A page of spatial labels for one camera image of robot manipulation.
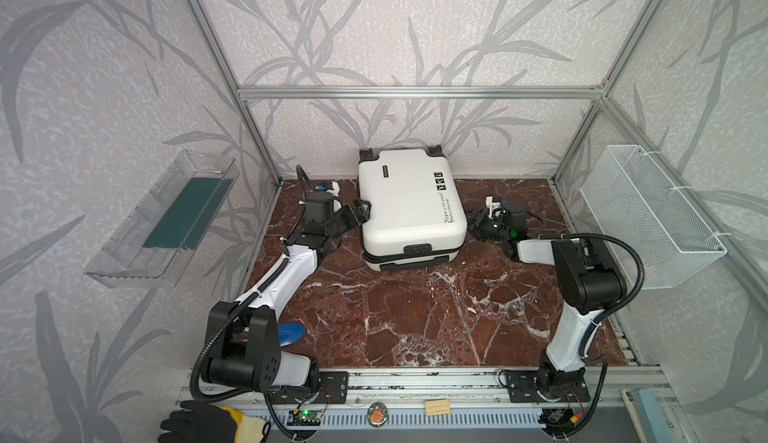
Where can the round red green badge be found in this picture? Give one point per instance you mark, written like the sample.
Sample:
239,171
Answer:
377,415

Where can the small wooden block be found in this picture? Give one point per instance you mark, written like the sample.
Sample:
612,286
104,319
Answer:
435,408

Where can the white wire mesh basket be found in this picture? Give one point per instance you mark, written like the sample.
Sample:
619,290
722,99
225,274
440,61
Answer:
633,199

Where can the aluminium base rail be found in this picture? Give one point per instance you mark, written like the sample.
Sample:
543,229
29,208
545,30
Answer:
476,387

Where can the black and yellow glove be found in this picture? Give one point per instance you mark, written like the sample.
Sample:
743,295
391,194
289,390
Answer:
198,422

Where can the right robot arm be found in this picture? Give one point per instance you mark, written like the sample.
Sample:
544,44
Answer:
597,275

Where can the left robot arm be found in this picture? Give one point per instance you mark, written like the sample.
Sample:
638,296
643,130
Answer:
242,351

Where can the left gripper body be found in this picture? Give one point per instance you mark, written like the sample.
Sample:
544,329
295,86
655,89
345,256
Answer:
349,215

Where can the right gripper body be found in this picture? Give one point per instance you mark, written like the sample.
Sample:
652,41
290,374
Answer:
480,224

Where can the green circuit board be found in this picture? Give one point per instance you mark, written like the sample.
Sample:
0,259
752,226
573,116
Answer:
305,418

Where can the clear plastic wall tray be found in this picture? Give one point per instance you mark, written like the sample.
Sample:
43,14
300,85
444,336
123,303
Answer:
152,248

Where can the black and white suitcase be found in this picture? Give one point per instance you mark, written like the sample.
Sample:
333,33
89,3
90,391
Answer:
417,218

